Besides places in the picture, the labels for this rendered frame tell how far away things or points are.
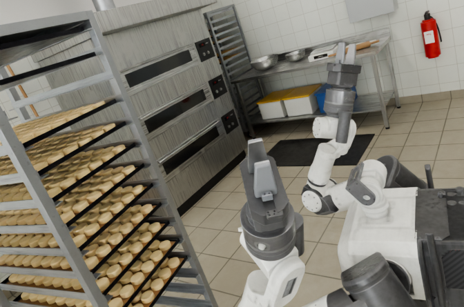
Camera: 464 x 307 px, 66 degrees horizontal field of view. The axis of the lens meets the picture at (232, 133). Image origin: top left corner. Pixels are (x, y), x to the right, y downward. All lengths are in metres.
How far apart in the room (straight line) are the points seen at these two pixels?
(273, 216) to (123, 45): 3.00
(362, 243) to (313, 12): 4.28
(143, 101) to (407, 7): 3.07
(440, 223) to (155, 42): 3.13
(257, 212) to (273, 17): 4.78
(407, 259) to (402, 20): 4.02
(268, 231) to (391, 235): 0.36
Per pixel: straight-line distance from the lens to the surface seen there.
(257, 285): 0.74
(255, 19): 5.34
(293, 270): 0.65
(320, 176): 1.23
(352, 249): 0.86
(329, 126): 1.12
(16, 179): 1.24
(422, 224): 0.89
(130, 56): 3.40
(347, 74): 1.13
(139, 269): 1.53
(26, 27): 1.23
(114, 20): 3.12
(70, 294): 1.44
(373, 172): 0.89
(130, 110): 1.40
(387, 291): 0.75
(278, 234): 0.57
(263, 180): 0.49
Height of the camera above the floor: 1.64
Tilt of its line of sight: 17 degrees down
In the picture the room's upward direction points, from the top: 19 degrees counter-clockwise
